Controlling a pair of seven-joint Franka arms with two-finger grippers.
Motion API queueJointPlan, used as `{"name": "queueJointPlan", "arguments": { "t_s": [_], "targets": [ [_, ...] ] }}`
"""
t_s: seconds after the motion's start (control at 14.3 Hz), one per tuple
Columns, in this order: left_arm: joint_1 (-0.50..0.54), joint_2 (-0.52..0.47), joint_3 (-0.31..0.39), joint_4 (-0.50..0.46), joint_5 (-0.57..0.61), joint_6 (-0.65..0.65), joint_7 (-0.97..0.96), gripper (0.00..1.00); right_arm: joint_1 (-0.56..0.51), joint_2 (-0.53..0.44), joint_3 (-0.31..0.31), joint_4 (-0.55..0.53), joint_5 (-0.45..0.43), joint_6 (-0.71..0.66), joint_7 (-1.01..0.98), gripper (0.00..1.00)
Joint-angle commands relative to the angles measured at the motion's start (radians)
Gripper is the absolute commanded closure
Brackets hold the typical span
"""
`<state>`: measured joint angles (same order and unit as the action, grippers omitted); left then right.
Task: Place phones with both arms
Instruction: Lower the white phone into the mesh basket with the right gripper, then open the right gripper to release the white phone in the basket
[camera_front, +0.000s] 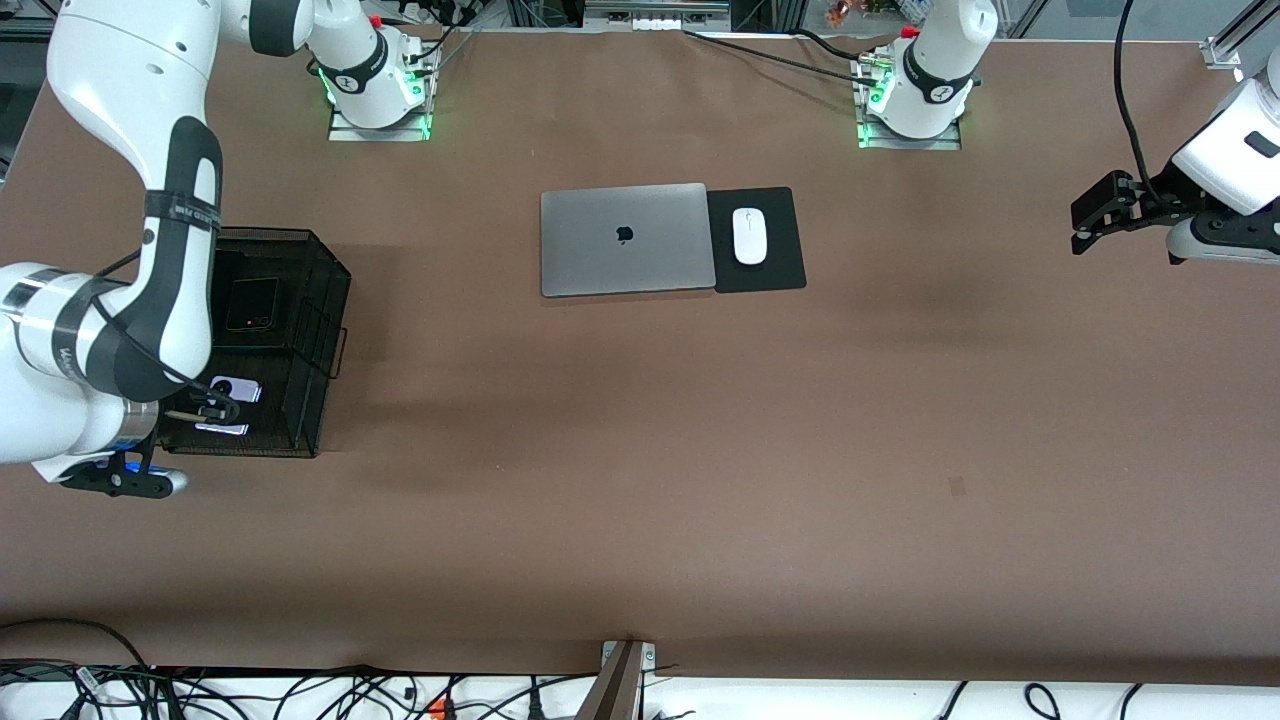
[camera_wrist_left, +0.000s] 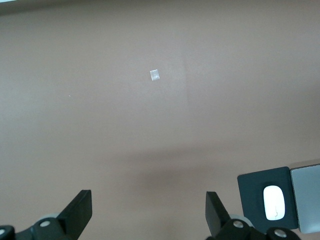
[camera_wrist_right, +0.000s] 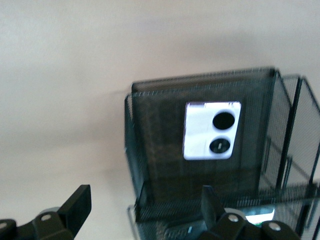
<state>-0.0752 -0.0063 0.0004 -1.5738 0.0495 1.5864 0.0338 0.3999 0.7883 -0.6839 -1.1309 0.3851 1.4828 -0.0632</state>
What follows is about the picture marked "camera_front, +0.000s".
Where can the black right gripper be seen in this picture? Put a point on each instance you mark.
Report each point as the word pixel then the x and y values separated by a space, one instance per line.
pixel 214 410

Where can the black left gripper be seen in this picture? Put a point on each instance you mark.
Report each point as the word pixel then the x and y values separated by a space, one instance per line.
pixel 1166 199

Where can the lavender flip phone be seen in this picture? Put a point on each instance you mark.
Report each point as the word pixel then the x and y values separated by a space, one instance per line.
pixel 245 388

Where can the black flip phone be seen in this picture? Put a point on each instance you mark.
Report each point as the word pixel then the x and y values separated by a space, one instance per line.
pixel 252 303

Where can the long black smartphone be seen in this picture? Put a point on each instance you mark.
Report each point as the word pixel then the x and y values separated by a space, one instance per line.
pixel 225 265

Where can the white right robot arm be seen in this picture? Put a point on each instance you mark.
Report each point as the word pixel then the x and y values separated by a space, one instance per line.
pixel 130 90

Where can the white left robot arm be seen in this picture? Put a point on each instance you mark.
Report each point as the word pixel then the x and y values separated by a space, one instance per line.
pixel 940 60

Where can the black mouse pad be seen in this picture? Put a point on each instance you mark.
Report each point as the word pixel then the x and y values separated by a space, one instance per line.
pixel 785 270

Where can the white computer mouse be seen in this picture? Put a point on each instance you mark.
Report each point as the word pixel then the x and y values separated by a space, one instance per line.
pixel 750 237

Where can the silver closed laptop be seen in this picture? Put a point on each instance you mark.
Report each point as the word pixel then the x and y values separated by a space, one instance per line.
pixel 600 250

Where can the white power strip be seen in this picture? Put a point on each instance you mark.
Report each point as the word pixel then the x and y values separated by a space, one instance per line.
pixel 655 20

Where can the aluminium frame profile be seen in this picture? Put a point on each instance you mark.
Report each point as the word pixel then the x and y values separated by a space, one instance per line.
pixel 1222 52
pixel 30 30

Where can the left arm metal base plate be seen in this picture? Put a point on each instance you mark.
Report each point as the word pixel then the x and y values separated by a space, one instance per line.
pixel 910 144

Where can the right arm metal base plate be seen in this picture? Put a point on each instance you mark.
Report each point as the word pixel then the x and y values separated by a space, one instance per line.
pixel 380 134

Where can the aluminium camera mount post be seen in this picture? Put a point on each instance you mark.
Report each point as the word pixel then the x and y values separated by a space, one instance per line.
pixel 615 690

